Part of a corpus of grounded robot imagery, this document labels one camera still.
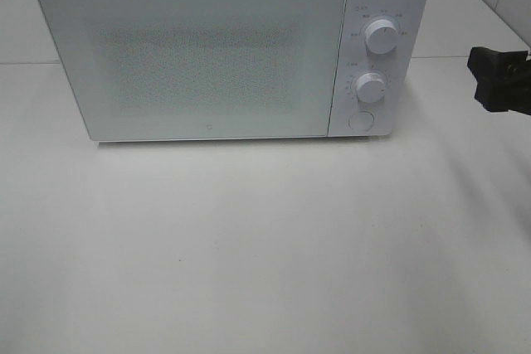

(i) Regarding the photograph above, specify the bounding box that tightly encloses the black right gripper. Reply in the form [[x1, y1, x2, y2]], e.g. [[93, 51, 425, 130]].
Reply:
[[467, 46, 530, 115]]

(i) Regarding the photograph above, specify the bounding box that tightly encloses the upper white power knob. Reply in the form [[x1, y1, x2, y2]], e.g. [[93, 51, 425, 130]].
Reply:
[[363, 16, 399, 55]]

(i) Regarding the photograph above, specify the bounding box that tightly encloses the round white door button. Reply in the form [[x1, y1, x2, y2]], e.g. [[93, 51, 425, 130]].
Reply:
[[348, 111, 375, 132]]

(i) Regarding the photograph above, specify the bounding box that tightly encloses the white timer knob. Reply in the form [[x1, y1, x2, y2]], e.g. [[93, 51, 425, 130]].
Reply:
[[354, 72, 387, 104]]

